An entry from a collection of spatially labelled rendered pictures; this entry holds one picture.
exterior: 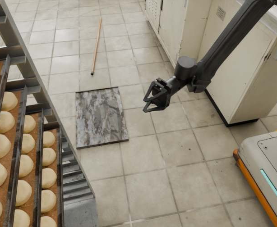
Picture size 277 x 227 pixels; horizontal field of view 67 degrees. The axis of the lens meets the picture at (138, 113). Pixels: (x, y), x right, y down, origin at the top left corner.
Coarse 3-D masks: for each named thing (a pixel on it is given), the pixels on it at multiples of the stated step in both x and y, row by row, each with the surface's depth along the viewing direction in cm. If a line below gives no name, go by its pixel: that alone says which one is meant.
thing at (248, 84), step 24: (216, 0) 152; (216, 24) 157; (264, 24) 113; (240, 48) 135; (264, 48) 116; (216, 72) 169; (240, 72) 139; (264, 72) 126; (216, 96) 175; (240, 96) 144; (264, 96) 146; (240, 120) 164
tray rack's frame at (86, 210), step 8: (88, 200) 122; (64, 208) 119; (72, 208) 119; (80, 208) 119; (88, 208) 119; (96, 208) 119; (64, 216) 117; (72, 216) 117; (80, 216) 117; (88, 216) 117; (96, 216) 117; (72, 224) 114; (80, 224) 114; (88, 224) 114; (96, 224) 114
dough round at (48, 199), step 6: (42, 192) 52; (48, 192) 52; (42, 198) 52; (48, 198) 52; (54, 198) 52; (42, 204) 51; (48, 204) 51; (54, 204) 52; (42, 210) 50; (48, 210) 51
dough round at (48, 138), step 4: (44, 132) 64; (48, 132) 64; (44, 136) 63; (48, 136) 63; (52, 136) 63; (44, 140) 62; (48, 140) 62; (52, 140) 62; (44, 144) 61; (48, 144) 62; (52, 144) 63
